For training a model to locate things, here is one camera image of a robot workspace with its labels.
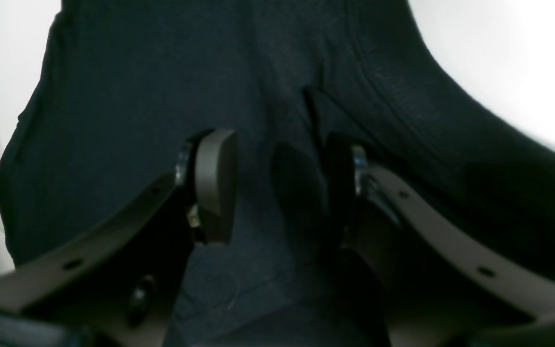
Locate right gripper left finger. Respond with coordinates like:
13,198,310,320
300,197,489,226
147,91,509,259
0,128,238,347

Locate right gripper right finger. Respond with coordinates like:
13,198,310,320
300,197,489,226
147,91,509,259
323,133,555,347

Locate black T-shirt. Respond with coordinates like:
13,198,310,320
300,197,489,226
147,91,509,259
0,0,555,347

